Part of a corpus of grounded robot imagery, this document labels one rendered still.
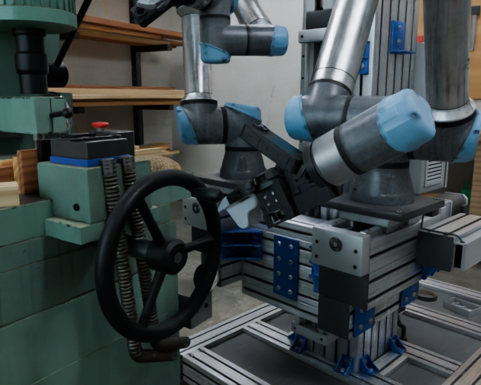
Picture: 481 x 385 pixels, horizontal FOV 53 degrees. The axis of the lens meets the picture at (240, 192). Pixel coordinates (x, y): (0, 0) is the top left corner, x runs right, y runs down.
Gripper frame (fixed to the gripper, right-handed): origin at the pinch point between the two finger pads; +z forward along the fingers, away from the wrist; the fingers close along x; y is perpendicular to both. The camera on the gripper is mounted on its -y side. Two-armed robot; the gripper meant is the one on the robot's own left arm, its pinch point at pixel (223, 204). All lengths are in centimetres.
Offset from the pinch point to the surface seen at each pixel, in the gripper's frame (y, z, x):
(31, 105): -32.3, 22.9, -10.8
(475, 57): -45, -10, 319
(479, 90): -23, -2, 319
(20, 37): -44.8, 19.7, -9.7
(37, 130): -27.9, 24.7, -10.6
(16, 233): -9.1, 22.3, -23.1
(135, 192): -6.1, 2.7, -14.7
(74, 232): -5.2, 15.3, -18.2
